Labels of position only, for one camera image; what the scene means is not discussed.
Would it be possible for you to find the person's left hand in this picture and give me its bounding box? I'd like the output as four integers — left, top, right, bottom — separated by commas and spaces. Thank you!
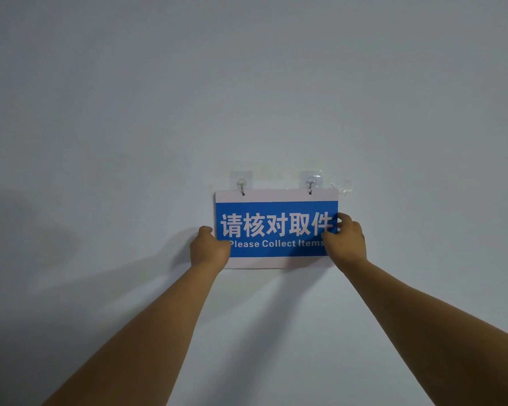
190, 226, 232, 273

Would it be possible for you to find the person's left forearm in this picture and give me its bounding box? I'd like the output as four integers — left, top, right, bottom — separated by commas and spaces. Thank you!
42, 258, 222, 406

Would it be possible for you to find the blue and white sign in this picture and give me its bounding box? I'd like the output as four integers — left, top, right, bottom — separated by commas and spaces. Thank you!
214, 189, 339, 270

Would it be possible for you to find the person's right hand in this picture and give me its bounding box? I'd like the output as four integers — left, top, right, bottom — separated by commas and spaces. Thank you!
321, 212, 367, 273

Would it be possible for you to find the person's right forearm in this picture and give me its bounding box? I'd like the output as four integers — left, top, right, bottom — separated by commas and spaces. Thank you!
341, 259, 508, 406

